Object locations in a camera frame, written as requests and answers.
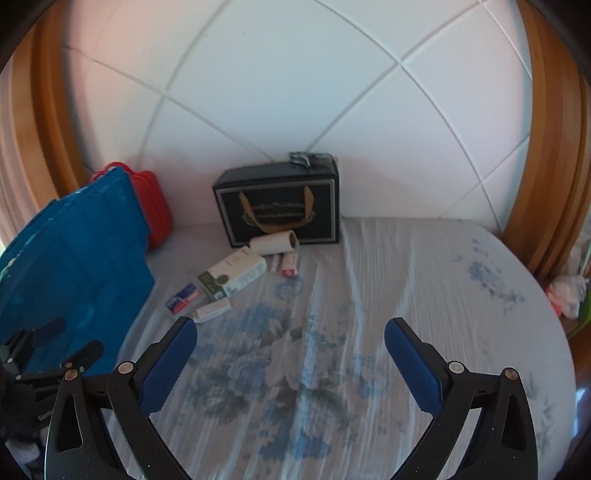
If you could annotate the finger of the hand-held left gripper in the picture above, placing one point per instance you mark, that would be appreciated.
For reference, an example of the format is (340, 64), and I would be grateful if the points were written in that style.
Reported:
(83, 353)
(46, 330)

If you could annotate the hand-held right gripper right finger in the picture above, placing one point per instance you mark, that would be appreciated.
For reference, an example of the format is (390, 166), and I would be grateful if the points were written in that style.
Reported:
(413, 364)

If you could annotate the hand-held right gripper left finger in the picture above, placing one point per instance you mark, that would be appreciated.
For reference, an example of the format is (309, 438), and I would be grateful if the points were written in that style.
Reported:
(168, 364)

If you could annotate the blue plastic crate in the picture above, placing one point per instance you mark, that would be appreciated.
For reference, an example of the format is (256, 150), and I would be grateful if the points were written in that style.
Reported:
(69, 254)

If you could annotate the floral cloth covered desktop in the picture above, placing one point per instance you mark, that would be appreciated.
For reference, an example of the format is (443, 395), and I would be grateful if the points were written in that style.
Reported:
(323, 323)

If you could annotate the blue flat packet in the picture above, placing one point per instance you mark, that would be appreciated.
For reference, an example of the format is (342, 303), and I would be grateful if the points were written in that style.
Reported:
(184, 299)

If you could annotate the small white box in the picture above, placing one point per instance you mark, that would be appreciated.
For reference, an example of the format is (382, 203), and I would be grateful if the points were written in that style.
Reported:
(212, 310)

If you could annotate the green and white carton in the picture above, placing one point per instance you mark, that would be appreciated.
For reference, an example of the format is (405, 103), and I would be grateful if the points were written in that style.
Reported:
(235, 267)

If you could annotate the red plastic case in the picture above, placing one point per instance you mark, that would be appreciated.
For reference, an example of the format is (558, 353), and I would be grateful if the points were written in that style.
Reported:
(154, 207)

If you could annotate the small pink box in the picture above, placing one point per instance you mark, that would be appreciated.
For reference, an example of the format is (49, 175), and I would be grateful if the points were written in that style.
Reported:
(290, 264)

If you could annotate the cardboard tube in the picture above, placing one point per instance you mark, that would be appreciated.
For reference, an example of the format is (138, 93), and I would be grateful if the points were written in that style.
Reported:
(272, 242)

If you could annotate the white pink crumpled bag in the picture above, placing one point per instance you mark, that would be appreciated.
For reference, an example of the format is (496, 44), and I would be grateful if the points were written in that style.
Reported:
(565, 293)

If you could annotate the dark green gift bag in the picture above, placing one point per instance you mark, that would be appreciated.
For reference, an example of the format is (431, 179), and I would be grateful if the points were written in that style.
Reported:
(277, 194)

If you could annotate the metal hair clip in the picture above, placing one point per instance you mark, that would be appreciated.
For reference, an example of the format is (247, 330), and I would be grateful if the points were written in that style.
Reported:
(304, 158)

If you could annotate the wooden frame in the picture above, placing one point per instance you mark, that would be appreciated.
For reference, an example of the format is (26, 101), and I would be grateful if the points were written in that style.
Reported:
(549, 161)
(51, 115)

